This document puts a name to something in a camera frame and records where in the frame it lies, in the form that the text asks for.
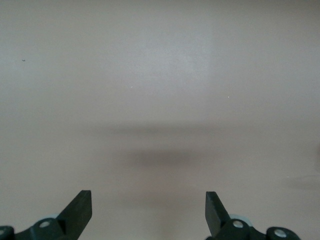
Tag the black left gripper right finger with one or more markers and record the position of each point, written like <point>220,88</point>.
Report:
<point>217,220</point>

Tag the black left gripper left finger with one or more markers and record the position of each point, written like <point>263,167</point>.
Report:
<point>75,220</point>

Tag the brown table cover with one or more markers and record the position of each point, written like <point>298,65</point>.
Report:
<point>160,75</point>

